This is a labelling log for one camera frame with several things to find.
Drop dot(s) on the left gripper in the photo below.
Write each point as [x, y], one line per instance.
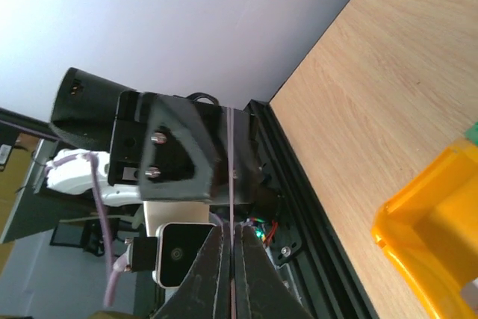
[177, 149]

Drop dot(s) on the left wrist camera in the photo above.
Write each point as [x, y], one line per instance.
[175, 232]

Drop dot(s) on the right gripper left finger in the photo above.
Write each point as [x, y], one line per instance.
[206, 290]

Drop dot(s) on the black aluminium frame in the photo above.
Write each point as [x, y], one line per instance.
[289, 222]

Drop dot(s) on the green bin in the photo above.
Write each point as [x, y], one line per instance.
[471, 134]

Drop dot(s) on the yellow bin front left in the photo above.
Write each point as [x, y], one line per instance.
[428, 231]

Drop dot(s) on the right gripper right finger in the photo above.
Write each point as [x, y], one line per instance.
[259, 290]

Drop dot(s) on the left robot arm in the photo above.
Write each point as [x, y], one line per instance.
[84, 111]

